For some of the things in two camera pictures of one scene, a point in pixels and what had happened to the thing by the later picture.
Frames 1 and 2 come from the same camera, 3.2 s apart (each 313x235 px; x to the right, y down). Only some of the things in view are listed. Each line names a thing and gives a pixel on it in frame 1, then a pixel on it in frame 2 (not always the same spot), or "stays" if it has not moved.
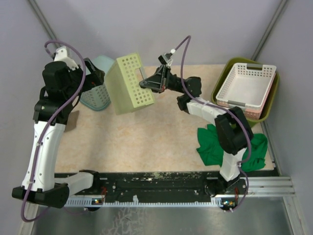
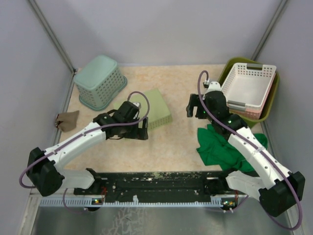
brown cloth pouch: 72,121 stays
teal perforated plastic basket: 98,97 stays
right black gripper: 158,83 to 195,101
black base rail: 141,186 stays
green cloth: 210,151 stays
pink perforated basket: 254,114 stays
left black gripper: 97,79 to 139,133
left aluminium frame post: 35,6 stays
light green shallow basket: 123,91 to 159,114
